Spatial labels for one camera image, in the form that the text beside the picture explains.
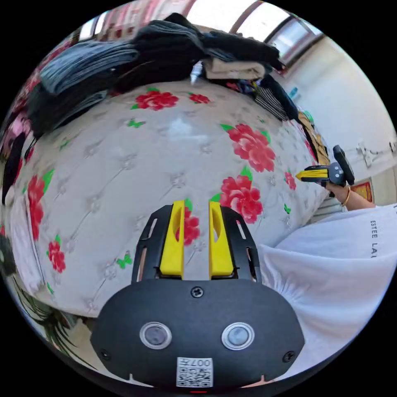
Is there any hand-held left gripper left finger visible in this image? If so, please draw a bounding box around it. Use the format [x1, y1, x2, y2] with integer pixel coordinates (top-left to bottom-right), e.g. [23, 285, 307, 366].
[160, 200, 186, 279]

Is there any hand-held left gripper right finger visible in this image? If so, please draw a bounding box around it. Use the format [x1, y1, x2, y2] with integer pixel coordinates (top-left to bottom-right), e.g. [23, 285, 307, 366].
[208, 201, 235, 279]

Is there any person's right forearm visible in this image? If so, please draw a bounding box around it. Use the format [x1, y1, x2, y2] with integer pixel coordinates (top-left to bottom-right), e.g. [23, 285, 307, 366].
[335, 185, 376, 212]

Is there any person's right hand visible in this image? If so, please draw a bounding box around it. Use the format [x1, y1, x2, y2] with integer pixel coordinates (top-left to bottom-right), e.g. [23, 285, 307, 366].
[321, 181, 345, 200]

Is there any bed with floral quilt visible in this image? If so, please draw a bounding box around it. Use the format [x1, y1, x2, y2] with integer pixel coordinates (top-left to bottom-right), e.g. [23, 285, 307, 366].
[9, 81, 331, 318]

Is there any pile of clothes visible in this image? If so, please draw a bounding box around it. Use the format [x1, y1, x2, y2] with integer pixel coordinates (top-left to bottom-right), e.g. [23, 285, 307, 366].
[227, 74, 301, 122]
[27, 12, 287, 139]

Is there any person's body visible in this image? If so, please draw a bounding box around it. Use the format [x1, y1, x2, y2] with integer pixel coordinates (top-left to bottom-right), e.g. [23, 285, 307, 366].
[256, 203, 397, 378]

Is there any green plant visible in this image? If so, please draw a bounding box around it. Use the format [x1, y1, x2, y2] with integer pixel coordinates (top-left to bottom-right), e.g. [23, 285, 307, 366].
[12, 284, 95, 370]

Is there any window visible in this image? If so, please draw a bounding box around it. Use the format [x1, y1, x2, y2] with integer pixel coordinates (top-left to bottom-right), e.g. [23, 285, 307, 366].
[186, 0, 325, 64]

